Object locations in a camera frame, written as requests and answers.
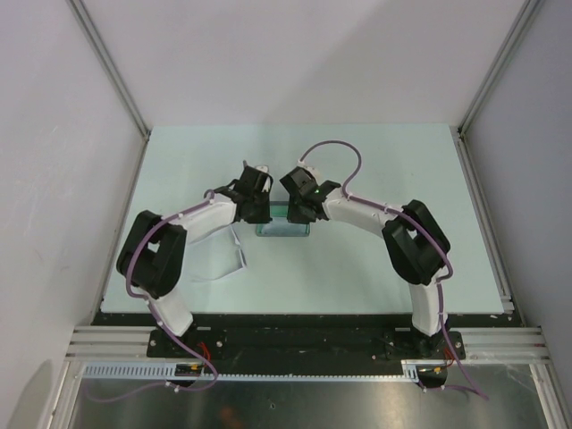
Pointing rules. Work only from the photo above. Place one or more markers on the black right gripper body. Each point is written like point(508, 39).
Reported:
point(296, 213)

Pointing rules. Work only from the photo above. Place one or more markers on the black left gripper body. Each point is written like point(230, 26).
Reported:
point(260, 210)

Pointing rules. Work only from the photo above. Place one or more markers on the dark green glasses case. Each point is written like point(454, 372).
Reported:
point(278, 209)

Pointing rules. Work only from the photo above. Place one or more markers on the white sunglasses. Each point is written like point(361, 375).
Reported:
point(216, 257)

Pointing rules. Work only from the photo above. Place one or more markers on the light blue cleaning cloth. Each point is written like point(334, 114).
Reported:
point(280, 227)

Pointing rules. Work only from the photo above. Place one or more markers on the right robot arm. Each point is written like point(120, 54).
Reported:
point(416, 245)

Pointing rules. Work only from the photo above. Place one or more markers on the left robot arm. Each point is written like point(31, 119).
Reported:
point(151, 258)

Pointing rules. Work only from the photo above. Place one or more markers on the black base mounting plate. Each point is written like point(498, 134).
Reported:
point(389, 337)

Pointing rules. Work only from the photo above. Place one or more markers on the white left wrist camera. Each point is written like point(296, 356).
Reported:
point(257, 178)

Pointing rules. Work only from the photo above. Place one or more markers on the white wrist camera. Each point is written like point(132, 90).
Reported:
point(310, 169)
point(257, 178)

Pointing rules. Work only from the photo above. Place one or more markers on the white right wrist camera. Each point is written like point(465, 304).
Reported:
point(310, 169)

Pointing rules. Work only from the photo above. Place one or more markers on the right side aluminium rail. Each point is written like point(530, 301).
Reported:
point(485, 223)

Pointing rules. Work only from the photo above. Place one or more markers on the aluminium rail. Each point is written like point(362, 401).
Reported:
point(485, 223)
point(483, 345)

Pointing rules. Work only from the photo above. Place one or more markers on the left aluminium corner post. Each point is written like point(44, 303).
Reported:
point(92, 34)

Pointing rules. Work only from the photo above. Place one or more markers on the aluminium corner post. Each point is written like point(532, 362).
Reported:
point(511, 43)
point(92, 34)

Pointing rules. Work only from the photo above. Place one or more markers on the aluminium front rail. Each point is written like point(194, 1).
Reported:
point(483, 345)

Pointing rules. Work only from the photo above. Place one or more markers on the right aluminium corner post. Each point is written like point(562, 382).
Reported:
point(511, 43)

